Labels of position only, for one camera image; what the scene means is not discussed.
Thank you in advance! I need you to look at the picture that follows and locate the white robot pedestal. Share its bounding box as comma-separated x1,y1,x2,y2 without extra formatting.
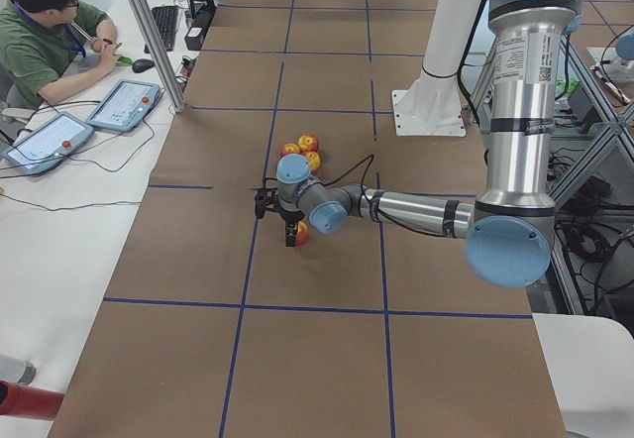
392,0,481,137

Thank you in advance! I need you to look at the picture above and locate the black computer mouse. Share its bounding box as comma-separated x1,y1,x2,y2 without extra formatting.
131,58,155,74

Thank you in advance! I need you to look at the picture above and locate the blue teach pendant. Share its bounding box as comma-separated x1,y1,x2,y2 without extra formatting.
2,112,94,175
85,79,161,133

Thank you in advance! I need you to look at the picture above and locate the black desktop box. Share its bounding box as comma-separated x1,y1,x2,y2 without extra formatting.
184,12,214,52

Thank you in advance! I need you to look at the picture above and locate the red bottle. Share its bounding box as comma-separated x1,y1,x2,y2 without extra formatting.
1,381,65,420

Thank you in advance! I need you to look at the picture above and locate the aluminium frame post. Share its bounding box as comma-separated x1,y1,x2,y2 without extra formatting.
128,0,185,113

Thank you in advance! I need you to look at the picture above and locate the far blue teach pendant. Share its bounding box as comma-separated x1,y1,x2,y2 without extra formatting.
85,79,161,133

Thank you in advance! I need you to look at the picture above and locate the black keyboard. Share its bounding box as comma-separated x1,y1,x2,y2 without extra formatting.
152,5,178,52

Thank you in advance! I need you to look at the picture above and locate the person in green shirt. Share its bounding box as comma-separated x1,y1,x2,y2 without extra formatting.
1,0,121,109

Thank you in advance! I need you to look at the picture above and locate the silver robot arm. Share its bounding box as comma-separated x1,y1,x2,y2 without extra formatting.
272,0,581,288

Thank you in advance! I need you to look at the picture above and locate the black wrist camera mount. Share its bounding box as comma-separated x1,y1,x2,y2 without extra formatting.
254,187,278,219

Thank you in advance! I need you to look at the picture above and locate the red yellow apple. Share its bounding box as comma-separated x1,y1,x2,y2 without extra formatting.
295,221,310,247
303,151,321,172
280,143,302,158
297,134,320,153

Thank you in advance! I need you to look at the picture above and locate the near blue teach pendant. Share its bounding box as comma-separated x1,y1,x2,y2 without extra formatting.
2,112,94,175

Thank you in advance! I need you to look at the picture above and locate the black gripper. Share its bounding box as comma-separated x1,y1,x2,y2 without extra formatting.
275,199,303,248

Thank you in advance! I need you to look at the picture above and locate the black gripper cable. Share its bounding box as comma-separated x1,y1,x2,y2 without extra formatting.
262,154,375,196

